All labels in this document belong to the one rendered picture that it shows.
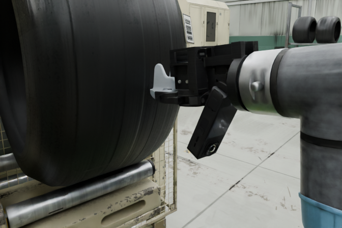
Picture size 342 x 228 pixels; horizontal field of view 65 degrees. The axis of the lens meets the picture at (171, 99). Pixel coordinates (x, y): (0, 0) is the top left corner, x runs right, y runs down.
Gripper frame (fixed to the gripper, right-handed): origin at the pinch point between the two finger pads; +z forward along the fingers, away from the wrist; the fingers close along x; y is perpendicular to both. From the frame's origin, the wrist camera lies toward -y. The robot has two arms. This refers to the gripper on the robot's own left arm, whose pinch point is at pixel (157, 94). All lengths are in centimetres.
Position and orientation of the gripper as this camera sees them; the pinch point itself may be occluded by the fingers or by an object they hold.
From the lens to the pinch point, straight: 48.7
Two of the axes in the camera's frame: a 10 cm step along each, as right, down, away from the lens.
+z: -6.3, -0.5, 7.7
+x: -7.7, 1.4, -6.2
